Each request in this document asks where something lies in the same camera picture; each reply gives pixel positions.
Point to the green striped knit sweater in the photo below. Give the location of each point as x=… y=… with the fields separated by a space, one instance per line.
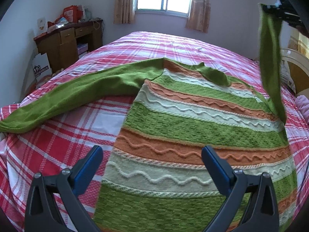
x=155 y=179

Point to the patterned pillow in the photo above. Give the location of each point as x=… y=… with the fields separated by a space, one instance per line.
x=286 y=78

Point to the red plaid bed sheet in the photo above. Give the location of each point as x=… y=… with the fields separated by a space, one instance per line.
x=62 y=140

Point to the cream wooden headboard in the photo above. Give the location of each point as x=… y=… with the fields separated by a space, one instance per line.
x=295 y=58

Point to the red gift bag on desk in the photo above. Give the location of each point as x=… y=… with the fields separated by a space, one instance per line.
x=73 y=14

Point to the left beige curtain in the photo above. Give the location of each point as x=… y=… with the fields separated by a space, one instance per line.
x=124 y=12

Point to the beige curtain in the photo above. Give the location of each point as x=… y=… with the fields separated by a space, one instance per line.
x=124 y=12
x=199 y=15

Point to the pink pillow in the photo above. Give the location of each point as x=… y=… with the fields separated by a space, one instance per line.
x=302 y=103

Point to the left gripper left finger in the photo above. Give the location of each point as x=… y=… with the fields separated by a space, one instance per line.
x=42 y=212

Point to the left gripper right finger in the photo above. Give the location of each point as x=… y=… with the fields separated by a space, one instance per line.
x=261 y=213

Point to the brown wooden desk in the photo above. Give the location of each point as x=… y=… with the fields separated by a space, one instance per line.
x=61 y=45

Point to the right beige curtain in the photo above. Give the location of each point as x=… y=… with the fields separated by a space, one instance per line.
x=199 y=15

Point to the white paper bag black print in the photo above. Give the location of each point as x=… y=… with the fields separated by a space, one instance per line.
x=41 y=66

